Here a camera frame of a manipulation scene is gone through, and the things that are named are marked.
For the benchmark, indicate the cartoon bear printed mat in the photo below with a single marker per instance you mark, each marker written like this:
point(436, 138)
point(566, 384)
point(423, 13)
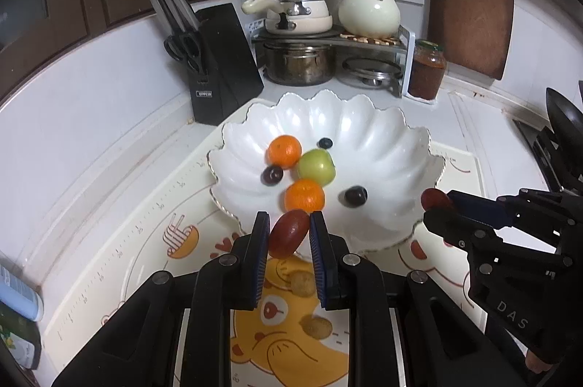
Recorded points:
point(150, 241)

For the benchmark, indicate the black knife block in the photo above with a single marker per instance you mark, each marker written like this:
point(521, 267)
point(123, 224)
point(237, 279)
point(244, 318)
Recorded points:
point(223, 64)

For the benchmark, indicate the black plastic ladle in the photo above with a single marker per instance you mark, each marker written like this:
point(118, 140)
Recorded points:
point(564, 114)

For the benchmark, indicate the person's right hand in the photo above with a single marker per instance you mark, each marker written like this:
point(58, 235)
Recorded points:
point(538, 364)

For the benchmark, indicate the jar of red sauce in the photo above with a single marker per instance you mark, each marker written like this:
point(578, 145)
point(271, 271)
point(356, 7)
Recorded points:
point(426, 73)

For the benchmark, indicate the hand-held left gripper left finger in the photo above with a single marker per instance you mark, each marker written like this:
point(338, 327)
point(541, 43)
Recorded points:
point(260, 264)

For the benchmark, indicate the woven trivet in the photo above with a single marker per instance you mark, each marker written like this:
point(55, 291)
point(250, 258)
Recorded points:
point(369, 40)

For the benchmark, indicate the red oblong tomato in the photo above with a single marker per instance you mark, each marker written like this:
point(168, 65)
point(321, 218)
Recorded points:
point(289, 234)
point(435, 199)

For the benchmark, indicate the cream shallow pan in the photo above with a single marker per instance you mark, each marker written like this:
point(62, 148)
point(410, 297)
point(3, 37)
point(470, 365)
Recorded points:
point(314, 25)

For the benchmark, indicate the green dish soap bottle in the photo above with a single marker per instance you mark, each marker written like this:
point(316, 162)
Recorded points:
point(18, 346)

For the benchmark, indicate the brown wooden cutting board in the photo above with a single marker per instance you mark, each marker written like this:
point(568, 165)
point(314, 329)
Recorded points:
point(471, 4)

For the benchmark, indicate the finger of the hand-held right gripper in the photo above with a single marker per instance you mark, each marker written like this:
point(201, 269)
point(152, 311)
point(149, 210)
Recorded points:
point(478, 207)
point(448, 227)

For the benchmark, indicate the large steel pot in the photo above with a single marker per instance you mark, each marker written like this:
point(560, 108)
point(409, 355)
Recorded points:
point(298, 66)

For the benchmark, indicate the black gas stove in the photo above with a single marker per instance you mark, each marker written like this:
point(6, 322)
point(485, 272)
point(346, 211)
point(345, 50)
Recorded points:
point(530, 136)

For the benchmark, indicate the cream ceramic pot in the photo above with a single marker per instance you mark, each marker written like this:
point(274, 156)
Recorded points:
point(369, 14)

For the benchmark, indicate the metal corner rack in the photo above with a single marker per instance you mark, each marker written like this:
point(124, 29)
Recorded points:
point(407, 59)

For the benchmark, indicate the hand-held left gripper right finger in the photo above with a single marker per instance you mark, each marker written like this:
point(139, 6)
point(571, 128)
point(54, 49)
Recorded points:
point(316, 264)

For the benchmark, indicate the green apple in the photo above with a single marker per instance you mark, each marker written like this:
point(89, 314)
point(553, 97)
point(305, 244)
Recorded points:
point(316, 167)

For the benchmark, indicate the steel pot lid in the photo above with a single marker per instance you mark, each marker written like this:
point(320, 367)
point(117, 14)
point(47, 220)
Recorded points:
point(371, 70)

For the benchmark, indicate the white pump bottle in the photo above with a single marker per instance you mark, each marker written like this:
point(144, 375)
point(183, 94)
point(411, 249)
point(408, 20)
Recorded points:
point(18, 296)

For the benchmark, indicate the orange tangerine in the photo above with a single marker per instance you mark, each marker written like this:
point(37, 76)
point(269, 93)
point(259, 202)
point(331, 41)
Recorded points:
point(304, 196)
point(284, 150)

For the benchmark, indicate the cream milk pan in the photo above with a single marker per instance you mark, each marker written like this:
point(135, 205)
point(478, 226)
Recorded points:
point(314, 10)

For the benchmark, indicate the black kitchen shears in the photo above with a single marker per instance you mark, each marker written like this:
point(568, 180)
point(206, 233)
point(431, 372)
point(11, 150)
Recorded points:
point(184, 50)

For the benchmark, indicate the small blueberry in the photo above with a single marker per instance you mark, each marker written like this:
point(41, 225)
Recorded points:
point(324, 143)

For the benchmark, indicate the white scalloped bowl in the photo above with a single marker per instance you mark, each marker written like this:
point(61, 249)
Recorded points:
point(364, 141)

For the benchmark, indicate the dark purple plum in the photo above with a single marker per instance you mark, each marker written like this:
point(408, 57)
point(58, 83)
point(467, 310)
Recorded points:
point(355, 196)

